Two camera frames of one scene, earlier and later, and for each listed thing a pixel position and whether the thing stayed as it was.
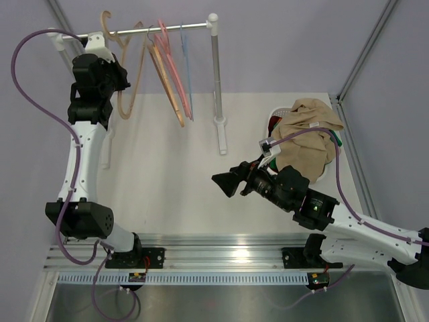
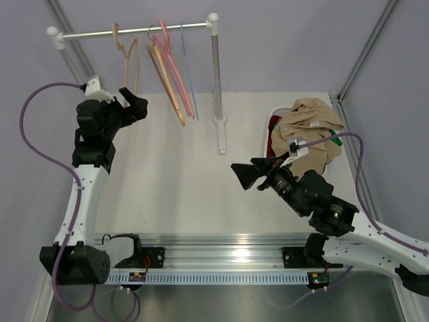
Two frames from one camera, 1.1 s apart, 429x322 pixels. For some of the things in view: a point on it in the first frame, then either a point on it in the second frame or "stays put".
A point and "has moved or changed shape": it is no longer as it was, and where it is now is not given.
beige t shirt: [310, 154] stays put
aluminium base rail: [204, 251] stays put
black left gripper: [120, 73] to [131, 114]
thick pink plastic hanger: [163, 44] stays put
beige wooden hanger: [124, 45] has moved or changed shape
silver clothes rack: [57, 39] stays put
